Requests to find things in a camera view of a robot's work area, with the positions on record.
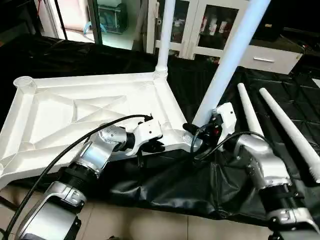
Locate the white plastic table leg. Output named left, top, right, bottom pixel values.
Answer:
left=258, top=87, right=320, bottom=185
left=236, top=82, right=265, bottom=140
left=182, top=0, right=272, bottom=151
left=153, top=0, right=177, bottom=78

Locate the white plastic table top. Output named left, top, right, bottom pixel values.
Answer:
left=0, top=67, right=205, bottom=192

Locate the black table mat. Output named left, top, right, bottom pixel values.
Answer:
left=0, top=32, right=320, bottom=228

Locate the white drawer unit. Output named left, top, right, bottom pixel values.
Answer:
left=240, top=44, right=305, bottom=76

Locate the white glass door cabinet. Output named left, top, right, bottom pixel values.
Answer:
left=146, top=0, right=251, bottom=61

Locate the teal plastic stool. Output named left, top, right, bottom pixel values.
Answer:
left=96, top=2, right=129, bottom=35

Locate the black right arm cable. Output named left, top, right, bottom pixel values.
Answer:
left=190, top=122, right=281, bottom=163

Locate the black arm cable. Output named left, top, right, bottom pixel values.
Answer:
left=0, top=114, right=154, bottom=240
left=190, top=122, right=281, bottom=163

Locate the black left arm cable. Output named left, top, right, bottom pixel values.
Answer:
left=0, top=114, right=154, bottom=240

